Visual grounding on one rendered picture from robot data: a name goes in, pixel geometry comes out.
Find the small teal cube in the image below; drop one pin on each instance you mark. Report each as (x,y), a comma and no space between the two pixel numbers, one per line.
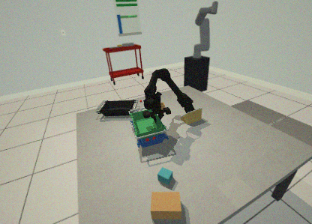
(165,175)

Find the blue plastic tray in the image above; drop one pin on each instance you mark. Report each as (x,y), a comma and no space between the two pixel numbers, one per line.
(159,139)

